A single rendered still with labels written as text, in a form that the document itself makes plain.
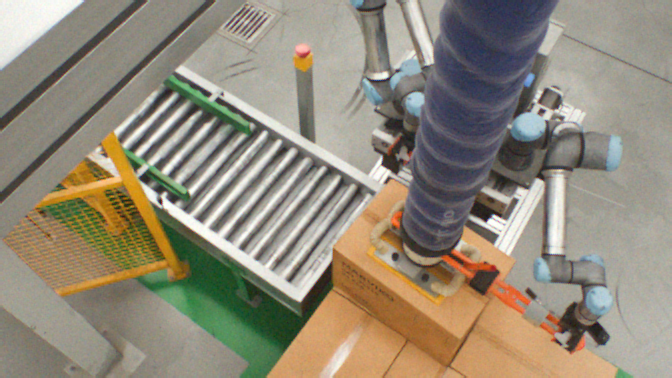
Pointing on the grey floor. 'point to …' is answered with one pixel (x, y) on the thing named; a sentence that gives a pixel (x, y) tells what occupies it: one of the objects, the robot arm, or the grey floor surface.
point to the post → (305, 96)
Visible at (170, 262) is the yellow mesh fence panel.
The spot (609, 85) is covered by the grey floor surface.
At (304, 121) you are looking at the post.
